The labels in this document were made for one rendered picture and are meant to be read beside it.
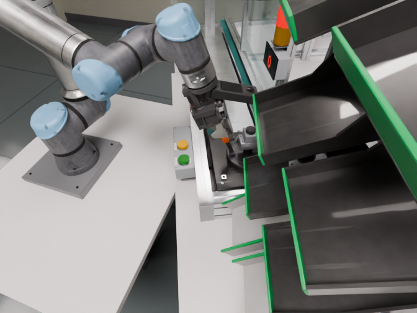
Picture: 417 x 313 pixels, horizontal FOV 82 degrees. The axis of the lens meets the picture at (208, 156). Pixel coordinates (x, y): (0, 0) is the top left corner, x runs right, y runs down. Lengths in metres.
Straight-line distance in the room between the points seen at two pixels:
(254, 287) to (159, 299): 1.10
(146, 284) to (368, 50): 1.61
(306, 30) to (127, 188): 0.81
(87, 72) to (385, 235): 0.46
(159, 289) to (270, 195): 1.28
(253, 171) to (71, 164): 0.68
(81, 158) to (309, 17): 0.87
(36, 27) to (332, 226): 0.57
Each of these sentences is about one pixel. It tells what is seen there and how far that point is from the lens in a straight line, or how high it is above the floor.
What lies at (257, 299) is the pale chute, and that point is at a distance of 0.60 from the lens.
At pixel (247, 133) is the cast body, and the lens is 0.74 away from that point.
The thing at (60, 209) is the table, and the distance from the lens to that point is 0.99.
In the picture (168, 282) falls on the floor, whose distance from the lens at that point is 1.66.
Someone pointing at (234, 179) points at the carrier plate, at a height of 0.97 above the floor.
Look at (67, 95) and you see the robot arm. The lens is 0.93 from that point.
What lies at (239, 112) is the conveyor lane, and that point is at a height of 0.92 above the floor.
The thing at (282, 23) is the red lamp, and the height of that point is 1.32.
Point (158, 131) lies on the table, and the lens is 1.09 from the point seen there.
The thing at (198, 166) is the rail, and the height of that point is 0.96.
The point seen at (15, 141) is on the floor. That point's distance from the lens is 2.90.
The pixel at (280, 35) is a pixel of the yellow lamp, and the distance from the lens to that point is 0.80.
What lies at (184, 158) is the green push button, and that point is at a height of 0.97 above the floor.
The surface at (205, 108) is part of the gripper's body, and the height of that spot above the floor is 1.23.
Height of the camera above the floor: 1.60
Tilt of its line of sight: 50 degrees down
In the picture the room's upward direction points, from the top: 2 degrees counter-clockwise
